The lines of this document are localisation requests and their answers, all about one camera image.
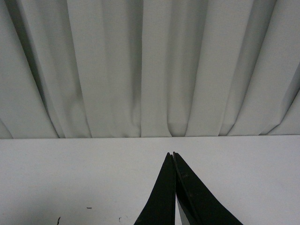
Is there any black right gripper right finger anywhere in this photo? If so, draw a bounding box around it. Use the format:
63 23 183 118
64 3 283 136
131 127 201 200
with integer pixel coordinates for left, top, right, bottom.
173 152 242 225

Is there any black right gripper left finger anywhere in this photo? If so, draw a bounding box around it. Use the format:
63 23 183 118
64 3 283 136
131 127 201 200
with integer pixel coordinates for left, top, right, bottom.
135 153 176 225

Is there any grey pleated curtain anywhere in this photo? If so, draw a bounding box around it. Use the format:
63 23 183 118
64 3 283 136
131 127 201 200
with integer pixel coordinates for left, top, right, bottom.
0 0 300 139

